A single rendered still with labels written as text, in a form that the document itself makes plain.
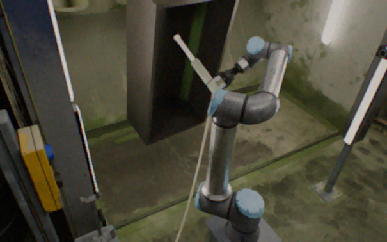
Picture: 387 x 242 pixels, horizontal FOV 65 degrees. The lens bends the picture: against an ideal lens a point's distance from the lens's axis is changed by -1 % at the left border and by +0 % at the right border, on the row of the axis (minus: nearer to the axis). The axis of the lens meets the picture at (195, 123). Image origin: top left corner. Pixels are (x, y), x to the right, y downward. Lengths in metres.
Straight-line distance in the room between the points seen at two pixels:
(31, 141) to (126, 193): 1.84
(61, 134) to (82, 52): 1.79
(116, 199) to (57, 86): 1.48
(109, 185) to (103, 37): 1.48
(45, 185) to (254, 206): 0.97
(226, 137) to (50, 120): 0.79
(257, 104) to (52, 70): 0.84
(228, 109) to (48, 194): 0.68
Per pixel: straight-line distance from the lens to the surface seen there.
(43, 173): 0.97
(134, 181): 2.79
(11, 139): 0.92
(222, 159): 1.35
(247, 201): 1.57
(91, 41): 3.29
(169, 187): 2.72
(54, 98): 1.45
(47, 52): 1.35
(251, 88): 4.02
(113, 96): 3.25
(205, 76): 1.73
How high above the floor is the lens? 2.12
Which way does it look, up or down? 38 degrees down
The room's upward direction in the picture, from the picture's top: 4 degrees clockwise
